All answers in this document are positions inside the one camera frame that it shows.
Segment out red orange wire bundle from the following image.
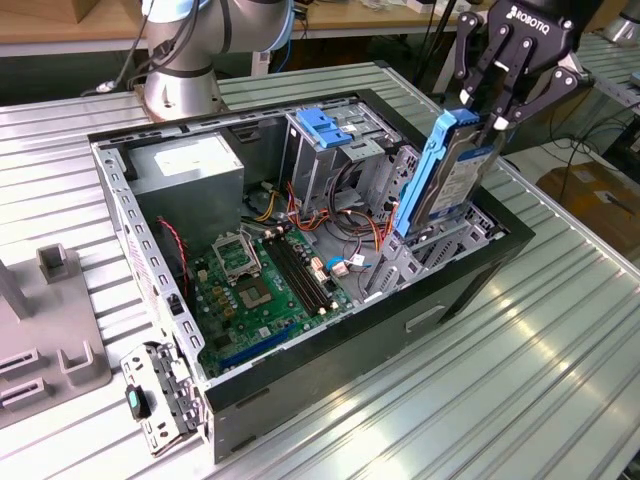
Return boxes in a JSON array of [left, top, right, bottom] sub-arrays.
[[285, 178, 375, 237]]

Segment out red black fan wire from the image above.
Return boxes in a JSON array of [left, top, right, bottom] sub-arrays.
[[155, 215, 193, 299]]

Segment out black RAM slot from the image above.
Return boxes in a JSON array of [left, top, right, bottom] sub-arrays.
[[273, 227, 339, 312], [262, 235, 326, 319]]

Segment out black cable bundle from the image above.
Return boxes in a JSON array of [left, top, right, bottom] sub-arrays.
[[327, 155, 372, 217]]

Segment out green motherboard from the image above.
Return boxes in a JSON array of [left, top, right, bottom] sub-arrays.
[[187, 223, 360, 381]]

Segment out grey card retention bracket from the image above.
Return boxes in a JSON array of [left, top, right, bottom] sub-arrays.
[[118, 341, 212, 459]]

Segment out black open PC case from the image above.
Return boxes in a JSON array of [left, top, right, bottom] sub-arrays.
[[87, 87, 537, 465]]

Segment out grey parts rack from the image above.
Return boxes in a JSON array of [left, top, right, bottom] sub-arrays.
[[0, 242, 114, 431]]

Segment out large brown cardboard box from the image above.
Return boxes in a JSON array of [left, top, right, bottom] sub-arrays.
[[535, 160, 640, 254]]

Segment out blue expansion slot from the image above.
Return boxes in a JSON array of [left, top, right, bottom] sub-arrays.
[[218, 322, 297, 372]]

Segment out grey power supply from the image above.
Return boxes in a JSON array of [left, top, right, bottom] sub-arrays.
[[125, 130, 247, 257]]

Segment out hard disk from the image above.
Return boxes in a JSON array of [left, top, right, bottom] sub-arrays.
[[391, 107, 505, 240]]

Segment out grey metal disk bay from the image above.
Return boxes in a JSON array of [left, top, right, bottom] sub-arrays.
[[360, 214, 505, 305]]

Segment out metal socket cover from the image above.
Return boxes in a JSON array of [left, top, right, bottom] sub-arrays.
[[211, 231, 265, 287]]

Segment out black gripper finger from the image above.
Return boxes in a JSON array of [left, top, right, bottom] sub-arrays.
[[492, 39, 584, 132], [455, 12, 514, 106]]

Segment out grey metal drive cage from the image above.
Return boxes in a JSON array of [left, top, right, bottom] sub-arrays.
[[279, 97, 404, 214]]

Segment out yellow black power wires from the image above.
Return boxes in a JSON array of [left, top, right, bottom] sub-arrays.
[[242, 182, 282, 225]]

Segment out black latch teal button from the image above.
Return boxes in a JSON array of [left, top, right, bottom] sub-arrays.
[[124, 383, 154, 422]]

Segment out orange red power wire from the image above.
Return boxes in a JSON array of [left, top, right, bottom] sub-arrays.
[[369, 212, 400, 256]]

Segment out CPU socket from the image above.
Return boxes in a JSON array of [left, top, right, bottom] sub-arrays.
[[235, 277, 275, 315]]

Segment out metal slat side table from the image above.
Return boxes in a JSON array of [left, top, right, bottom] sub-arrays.
[[479, 32, 640, 146]]

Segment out long wooden desk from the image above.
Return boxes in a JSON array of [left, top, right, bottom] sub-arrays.
[[0, 0, 599, 96]]

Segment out blue plastic drive bracket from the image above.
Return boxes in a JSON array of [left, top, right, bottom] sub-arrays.
[[294, 107, 359, 151]]

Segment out white connector wire bundle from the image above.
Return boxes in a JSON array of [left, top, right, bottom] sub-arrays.
[[329, 252, 374, 279]]

